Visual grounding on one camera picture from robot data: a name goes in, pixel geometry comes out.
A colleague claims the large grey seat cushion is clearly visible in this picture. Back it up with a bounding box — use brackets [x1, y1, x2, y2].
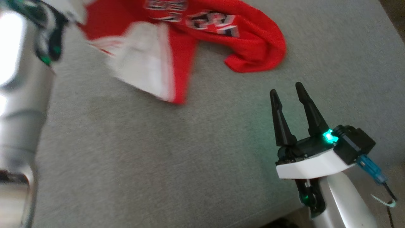
[32, 0, 405, 228]

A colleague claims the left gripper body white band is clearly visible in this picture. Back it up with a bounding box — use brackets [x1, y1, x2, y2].
[44, 0, 92, 23]

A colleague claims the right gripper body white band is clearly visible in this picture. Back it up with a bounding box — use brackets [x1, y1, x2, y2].
[276, 128, 355, 180]

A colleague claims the right cable with blue plug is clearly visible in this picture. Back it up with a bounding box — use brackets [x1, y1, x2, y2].
[356, 155, 398, 228]

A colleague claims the red lettered jersey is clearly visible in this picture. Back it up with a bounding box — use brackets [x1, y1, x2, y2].
[78, 0, 287, 105]

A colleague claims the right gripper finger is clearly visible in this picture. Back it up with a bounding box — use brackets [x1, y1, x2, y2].
[270, 89, 297, 147]
[295, 82, 329, 137]

